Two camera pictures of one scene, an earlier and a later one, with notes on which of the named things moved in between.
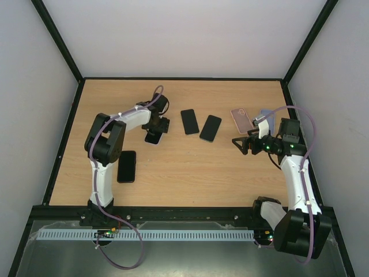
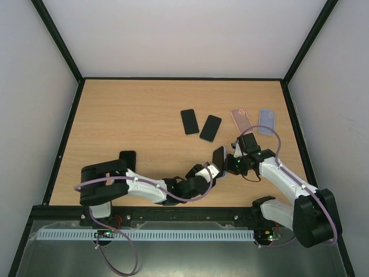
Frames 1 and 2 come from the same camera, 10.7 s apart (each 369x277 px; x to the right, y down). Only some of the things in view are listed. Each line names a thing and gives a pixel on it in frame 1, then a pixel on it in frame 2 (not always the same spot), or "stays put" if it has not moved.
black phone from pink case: x=189 y=121 stays put
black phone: x=127 y=167 stays put
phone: x=153 y=138 -> x=219 y=157
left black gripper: x=164 y=128 -> x=195 y=169
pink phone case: x=242 y=121 stays put
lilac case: x=264 y=112 stays put
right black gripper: x=249 y=143 -> x=232 y=166
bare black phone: x=210 y=128 stays put
